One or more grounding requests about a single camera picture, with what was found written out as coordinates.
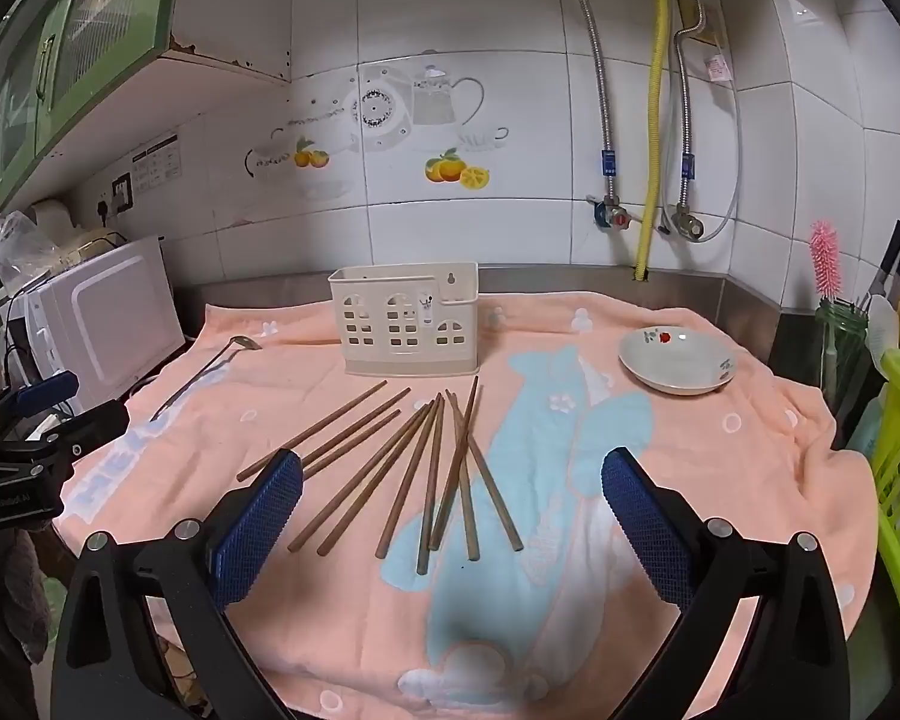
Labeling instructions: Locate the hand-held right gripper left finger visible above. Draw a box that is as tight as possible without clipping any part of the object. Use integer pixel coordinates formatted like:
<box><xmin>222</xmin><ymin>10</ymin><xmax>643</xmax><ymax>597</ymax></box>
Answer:
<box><xmin>49</xmin><ymin>447</ymin><xmax>306</xmax><ymax>720</ymax></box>

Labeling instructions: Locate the pink bottle brush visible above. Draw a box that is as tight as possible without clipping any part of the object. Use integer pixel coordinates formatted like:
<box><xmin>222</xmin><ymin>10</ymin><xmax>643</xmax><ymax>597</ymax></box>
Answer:
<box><xmin>808</xmin><ymin>221</ymin><xmax>841</xmax><ymax>301</ymax></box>

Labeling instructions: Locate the white plastic utensil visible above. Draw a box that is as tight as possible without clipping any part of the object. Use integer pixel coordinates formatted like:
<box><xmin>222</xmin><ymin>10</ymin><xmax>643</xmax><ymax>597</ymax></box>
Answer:
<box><xmin>866</xmin><ymin>296</ymin><xmax>900</xmax><ymax>368</ymax></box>

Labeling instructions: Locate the cream plastic utensil holder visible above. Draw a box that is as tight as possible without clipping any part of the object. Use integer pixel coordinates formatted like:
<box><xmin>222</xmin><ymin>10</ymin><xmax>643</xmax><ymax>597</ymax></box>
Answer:
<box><xmin>328</xmin><ymin>262</ymin><xmax>479</xmax><ymax>378</ymax></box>

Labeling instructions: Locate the set of wooden chopsticks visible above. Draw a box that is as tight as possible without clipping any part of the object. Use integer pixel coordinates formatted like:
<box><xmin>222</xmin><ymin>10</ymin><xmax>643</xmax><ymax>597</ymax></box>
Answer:
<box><xmin>236</xmin><ymin>376</ymin><xmax>524</xmax><ymax>576</ymax></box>

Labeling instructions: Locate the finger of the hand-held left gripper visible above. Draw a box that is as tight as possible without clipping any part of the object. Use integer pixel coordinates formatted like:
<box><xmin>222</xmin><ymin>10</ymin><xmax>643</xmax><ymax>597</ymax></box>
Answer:
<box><xmin>0</xmin><ymin>372</ymin><xmax>80</xmax><ymax>417</ymax></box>
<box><xmin>41</xmin><ymin>399</ymin><xmax>131</xmax><ymax>466</ymax></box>

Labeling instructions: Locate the thin white hose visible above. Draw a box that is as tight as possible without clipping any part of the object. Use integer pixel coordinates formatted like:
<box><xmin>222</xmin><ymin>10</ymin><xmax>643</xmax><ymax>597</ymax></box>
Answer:
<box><xmin>660</xmin><ymin>82</ymin><xmax>743</xmax><ymax>242</ymax></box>

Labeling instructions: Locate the cream kitchen appliance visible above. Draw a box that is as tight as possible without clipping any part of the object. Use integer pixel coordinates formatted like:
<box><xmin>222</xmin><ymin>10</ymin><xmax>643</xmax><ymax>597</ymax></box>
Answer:
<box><xmin>30</xmin><ymin>199</ymin><xmax>132</xmax><ymax>256</ymax></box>

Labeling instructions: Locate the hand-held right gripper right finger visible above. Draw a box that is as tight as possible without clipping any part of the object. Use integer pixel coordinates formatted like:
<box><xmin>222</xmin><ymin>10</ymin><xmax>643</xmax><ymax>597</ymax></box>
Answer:
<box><xmin>600</xmin><ymin>446</ymin><xmax>850</xmax><ymax>720</ymax></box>

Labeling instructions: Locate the white flower print plate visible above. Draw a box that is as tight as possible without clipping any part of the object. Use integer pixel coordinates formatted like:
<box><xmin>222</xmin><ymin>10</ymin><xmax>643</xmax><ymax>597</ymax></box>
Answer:
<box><xmin>619</xmin><ymin>328</ymin><xmax>737</xmax><ymax>397</ymax></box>

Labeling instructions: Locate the long metal spoon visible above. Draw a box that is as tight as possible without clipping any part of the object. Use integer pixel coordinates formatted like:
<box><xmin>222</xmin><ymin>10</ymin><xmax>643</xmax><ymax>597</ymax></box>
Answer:
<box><xmin>148</xmin><ymin>336</ymin><xmax>263</xmax><ymax>423</ymax></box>

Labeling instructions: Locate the red handle valve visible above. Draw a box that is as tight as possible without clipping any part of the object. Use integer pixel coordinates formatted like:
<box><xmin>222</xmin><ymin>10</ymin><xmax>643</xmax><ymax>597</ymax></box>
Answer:
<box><xmin>586</xmin><ymin>193</ymin><xmax>635</xmax><ymax>232</ymax></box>

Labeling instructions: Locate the white microwave oven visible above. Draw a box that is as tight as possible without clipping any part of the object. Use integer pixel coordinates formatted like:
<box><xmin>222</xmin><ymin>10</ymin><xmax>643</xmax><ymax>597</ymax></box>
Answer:
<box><xmin>4</xmin><ymin>235</ymin><xmax>188</xmax><ymax>417</ymax></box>

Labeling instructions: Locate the peach printed towel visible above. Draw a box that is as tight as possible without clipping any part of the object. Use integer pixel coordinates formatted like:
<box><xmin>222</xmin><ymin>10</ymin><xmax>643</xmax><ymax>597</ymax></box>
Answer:
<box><xmin>51</xmin><ymin>298</ymin><xmax>878</xmax><ymax>720</ymax></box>

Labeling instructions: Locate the green wall cabinet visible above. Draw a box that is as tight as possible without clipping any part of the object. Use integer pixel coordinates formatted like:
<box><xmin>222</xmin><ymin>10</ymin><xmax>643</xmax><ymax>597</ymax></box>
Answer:
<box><xmin>0</xmin><ymin>0</ymin><xmax>185</xmax><ymax>215</ymax></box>

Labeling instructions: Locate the yellow gas hose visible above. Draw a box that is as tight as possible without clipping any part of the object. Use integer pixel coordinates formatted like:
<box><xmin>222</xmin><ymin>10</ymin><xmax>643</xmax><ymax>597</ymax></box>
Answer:
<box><xmin>635</xmin><ymin>0</ymin><xmax>670</xmax><ymax>282</ymax></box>

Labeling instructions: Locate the teal plastic bottle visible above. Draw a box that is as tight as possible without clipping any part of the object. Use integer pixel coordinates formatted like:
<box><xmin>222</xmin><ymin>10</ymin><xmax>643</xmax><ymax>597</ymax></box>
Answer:
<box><xmin>847</xmin><ymin>390</ymin><xmax>882</xmax><ymax>458</ymax></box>

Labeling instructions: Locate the person's left forearm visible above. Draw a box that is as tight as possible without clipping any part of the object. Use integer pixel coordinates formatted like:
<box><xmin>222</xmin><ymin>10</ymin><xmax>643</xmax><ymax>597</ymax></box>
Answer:
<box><xmin>0</xmin><ymin>529</ymin><xmax>52</xmax><ymax>665</ymax></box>

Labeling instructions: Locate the metal valve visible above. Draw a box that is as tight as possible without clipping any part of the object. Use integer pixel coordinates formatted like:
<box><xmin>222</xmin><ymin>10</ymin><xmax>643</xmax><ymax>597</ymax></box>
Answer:
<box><xmin>664</xmin><ymin>202</ymin><xmax>706</xmax><ymax>241</ymax></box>

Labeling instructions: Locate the green glass jar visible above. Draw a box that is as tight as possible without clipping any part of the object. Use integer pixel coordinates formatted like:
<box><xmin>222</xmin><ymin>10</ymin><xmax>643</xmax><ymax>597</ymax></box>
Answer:
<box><xmin>816</xmin><ymin>298</ymin><xmax>869</xmax><ymax>421</ymax></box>

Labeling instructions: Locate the wall label sheet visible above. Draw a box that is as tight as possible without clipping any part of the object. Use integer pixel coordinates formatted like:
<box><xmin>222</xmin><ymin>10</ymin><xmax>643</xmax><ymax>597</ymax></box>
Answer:
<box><xmin>131</xmin><ymin>133</ymin><xmax>182</xmax><ymax>192</ymax></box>

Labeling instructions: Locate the braided metal hose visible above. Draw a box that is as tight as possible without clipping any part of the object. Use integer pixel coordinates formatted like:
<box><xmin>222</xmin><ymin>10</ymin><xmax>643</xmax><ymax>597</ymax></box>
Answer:
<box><xmin>671</xmin><ymin>0</ymin><xmax>710</xmax><ymax>215</ymax></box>
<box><xmin>541</xmin><ymin>0</ymin><xmax>617</xmax><ymax>200</ymax></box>

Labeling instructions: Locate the clear plastic bag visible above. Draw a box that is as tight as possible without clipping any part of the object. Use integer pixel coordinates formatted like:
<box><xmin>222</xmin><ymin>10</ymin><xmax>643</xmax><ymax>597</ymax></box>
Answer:
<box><xmin>0</xmin><ymin>210</ymin><xmax>50</xmax><ymax>271</ymax></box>

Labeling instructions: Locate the yellow paper tag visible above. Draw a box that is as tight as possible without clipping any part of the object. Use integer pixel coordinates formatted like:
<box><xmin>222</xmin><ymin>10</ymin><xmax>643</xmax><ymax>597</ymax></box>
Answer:
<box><xmin>675</xmin><ymin>0</ymin><xmax>725</xmax><ymax>46</ymax></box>

